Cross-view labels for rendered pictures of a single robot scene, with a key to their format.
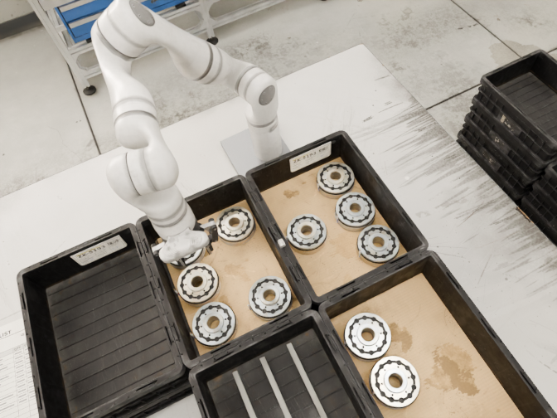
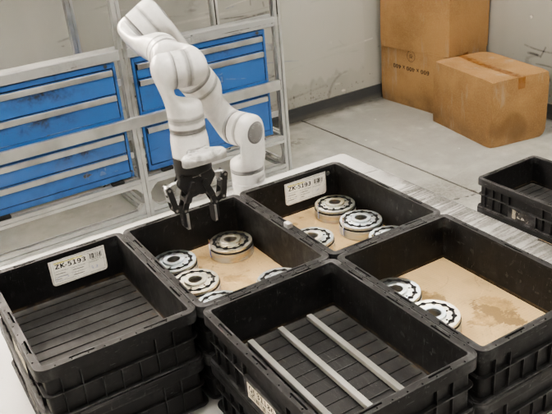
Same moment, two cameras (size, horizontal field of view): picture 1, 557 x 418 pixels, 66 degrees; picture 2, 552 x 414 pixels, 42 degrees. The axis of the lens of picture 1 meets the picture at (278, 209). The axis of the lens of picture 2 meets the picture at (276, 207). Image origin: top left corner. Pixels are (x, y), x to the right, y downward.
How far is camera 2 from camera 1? 1.01 m
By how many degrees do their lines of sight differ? 35
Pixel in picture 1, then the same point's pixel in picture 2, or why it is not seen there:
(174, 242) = (195, 152)
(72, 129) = not seen: outside the picture
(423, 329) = (456, 291)
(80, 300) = (51, 319)
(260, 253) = (263, 264)
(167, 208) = (194, 108)
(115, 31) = (142, 17)
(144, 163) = (184, 52)
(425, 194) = not seen: hidden behind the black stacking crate
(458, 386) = (504, 321)
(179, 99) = not seen: hidden behind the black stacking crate
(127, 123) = (164, 43)
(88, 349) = (65, 351)
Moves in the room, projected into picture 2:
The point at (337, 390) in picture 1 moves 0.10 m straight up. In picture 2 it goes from (372, 340) to (370, 296)
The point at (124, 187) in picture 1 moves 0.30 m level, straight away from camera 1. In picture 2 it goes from (167, 67) to (82, 48)
